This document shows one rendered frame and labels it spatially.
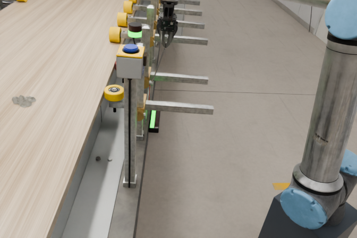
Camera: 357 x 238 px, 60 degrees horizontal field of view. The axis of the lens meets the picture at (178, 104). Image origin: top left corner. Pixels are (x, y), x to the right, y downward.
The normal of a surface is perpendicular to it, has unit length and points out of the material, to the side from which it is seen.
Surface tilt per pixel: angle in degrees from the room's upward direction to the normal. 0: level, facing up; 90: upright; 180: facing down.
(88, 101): 0
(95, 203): 0
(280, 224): 90
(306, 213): 95
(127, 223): 0
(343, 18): 83
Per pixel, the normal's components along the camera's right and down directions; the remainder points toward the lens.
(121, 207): 0.09, -0.83
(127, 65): 0.00, 0.55
